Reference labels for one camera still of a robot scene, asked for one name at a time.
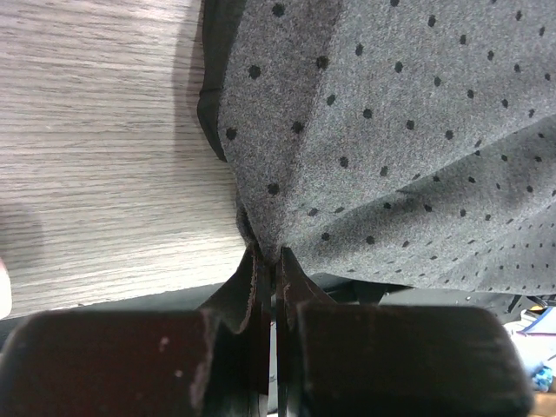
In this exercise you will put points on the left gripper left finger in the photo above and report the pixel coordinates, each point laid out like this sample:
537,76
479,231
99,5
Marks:
243,304

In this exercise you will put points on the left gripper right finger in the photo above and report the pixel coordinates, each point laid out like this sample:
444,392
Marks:
311,355

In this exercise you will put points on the grey dotted garment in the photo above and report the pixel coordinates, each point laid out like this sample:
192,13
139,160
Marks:
405,142

